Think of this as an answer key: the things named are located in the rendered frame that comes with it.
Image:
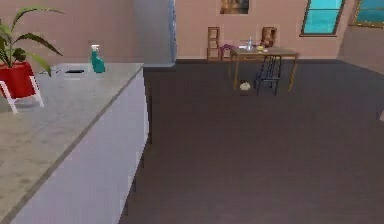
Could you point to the black metal chair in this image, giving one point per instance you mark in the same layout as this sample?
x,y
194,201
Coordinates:
x,y
268,75

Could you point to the blue window dark frame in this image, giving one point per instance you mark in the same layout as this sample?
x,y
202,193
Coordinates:
x,y
321,16

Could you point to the purple chair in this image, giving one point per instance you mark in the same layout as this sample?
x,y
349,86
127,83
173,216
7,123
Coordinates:
x,y
225,50

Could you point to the grey fridge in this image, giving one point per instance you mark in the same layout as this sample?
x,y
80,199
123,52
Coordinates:
x,y
156,33

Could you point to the clear bottle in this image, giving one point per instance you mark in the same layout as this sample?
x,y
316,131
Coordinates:
x,y
249,43

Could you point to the yellow food item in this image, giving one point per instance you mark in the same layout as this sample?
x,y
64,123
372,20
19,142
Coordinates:
x,y
260,48

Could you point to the cream round floor object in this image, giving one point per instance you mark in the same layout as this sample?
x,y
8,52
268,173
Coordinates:
x,y
245,86

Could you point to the green house plant red pot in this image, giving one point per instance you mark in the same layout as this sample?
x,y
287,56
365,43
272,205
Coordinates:
x,y
16,78

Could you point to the blue window gold frame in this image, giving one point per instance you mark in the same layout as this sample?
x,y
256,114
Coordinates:
x,y
370,12

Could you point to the teal spray bottle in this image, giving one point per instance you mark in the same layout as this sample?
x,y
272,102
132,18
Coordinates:
x,y
97,61

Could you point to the brown wooden table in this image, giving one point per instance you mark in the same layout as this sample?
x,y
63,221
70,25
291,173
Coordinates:
x,y
263,53

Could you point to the grey kitchen counter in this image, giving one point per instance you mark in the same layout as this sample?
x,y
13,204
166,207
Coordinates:
x,y
66,140

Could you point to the black sink opening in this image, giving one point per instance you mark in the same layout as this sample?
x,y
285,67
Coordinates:
x,y
74,71

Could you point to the brown wooden shelf unit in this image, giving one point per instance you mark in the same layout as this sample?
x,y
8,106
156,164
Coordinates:
x,y
213,43
268,36

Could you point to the framed dark picture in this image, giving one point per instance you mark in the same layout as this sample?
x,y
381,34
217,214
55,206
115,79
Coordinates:
x,y
234,6

